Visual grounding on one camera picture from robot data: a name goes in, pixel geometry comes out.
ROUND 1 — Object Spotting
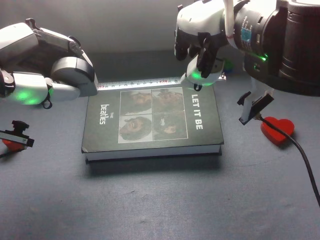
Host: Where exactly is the red cylinder block letter Q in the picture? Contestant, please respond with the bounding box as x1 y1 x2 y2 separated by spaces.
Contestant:
1 138 24 152

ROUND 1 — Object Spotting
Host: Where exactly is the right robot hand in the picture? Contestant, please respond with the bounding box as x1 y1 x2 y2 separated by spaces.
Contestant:
173 0 227 92

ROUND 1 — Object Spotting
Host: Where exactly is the dark green cube block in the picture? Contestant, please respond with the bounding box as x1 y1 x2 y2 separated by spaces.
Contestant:
223 59 236 75

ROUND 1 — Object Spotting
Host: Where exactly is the black Beatles book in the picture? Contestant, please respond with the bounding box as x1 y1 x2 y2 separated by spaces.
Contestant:
81 84 225 165

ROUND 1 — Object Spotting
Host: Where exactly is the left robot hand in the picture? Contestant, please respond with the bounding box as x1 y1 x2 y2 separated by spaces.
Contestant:
0 17 99 110

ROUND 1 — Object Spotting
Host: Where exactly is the grey white tape measure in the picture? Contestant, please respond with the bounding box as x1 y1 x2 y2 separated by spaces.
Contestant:
51 56 181 97

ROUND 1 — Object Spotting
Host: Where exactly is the thick black cable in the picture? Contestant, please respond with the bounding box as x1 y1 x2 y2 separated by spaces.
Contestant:
259 117 320 208

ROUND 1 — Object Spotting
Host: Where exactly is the red heart block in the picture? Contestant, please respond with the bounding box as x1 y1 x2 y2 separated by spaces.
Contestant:
260 116 295 146

